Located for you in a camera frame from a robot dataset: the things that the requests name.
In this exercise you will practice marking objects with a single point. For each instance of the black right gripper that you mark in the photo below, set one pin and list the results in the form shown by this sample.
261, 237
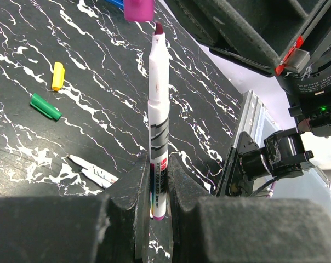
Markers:
259, 35

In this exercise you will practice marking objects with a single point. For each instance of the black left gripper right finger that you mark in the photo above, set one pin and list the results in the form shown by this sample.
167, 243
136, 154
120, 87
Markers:
238, 229

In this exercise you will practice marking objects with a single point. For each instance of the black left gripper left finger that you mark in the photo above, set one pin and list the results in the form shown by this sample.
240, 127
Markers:
112, 226

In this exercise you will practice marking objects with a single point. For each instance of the white pen with yellow end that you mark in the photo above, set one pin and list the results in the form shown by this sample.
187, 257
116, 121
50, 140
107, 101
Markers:
94, 168

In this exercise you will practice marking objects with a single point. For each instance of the white pen with magenta end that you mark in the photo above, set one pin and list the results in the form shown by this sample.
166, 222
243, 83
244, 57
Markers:
158, 109

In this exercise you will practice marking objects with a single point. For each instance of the yellow pen cap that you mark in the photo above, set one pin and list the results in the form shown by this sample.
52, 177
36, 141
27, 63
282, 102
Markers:
58, 76

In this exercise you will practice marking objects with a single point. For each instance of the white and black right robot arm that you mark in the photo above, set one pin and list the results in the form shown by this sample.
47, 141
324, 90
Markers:
308, 90

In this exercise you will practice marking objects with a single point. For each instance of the white pen with green end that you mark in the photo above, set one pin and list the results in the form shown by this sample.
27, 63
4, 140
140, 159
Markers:
96, 179

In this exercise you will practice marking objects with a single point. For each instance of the green pen cap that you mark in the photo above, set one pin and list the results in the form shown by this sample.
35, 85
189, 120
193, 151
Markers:
44, 107

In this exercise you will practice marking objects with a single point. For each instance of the blue stapler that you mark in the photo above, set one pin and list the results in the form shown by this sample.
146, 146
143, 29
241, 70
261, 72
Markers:
118, 3

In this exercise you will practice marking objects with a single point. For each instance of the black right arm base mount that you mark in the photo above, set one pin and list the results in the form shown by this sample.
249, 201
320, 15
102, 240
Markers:
249, 168

